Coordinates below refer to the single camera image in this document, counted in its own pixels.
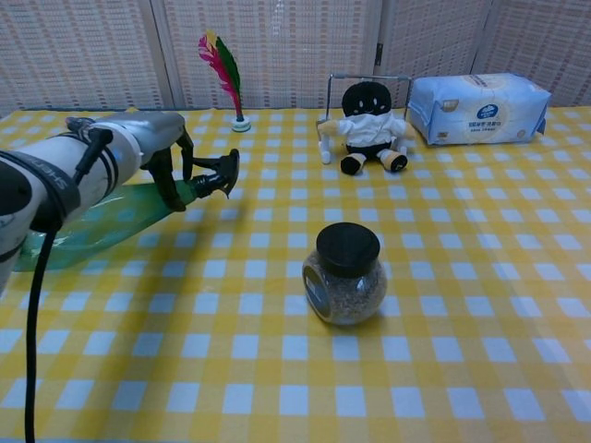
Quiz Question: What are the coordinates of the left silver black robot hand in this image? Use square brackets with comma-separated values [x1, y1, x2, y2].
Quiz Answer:
[94, 110, 196, 212]

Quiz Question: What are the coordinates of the green plastic bottle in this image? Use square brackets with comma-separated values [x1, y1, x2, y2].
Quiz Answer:
[13, 148, 241, 273]

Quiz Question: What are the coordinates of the feather shuttlecock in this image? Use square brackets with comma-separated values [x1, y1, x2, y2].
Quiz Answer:
[198, 30, 253, 134]

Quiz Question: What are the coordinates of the woven folding screen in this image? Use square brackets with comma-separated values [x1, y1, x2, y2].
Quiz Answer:
[0, 0, 591, 116]

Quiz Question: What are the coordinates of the black plush doll white shirt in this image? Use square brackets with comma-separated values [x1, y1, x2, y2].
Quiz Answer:
[317, 81, 416, 175]

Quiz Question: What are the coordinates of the yellow white checkered tablecloth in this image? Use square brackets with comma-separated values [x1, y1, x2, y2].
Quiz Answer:
[0, 106, 591, 443]

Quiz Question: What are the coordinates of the glass jar with black lid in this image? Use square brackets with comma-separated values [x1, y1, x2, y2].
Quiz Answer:
[302, 221, 389, 327]

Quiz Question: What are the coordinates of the blue white tissue pack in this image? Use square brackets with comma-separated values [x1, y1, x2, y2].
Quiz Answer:
[408, 72, 553, 147]

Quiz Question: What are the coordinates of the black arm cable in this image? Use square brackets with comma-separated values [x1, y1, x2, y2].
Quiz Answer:
[23, 126, 115, 443]

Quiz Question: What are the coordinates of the metal wire swing frame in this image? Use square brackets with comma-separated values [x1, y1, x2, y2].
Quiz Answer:
[318, 71, 415, 164]

